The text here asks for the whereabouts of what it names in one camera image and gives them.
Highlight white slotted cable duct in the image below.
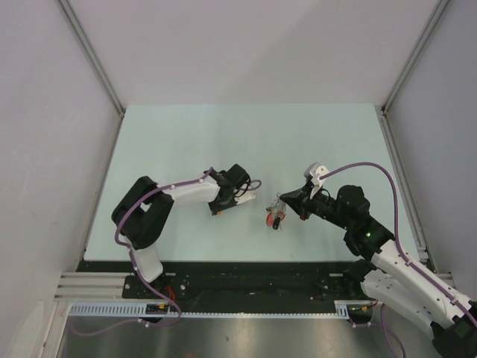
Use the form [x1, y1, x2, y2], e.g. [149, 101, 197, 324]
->
[69, 300, 373, 319]

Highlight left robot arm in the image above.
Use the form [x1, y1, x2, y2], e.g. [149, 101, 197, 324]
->
[111, 164, 261, 298]

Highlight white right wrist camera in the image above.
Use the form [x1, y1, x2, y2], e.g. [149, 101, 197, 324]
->
[304, 162, 329, 199]

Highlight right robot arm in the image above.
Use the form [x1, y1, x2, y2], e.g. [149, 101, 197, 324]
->
[279, 185, 476, 357]

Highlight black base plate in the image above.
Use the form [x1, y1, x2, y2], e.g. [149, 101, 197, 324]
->
[77, 260, 376, 312]

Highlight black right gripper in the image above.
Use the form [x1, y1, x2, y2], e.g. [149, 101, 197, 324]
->
[279, 182, 352, 231]

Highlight keyring bunch with chain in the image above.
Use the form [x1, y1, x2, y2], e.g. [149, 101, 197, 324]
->
[266, 193, 286, 230]

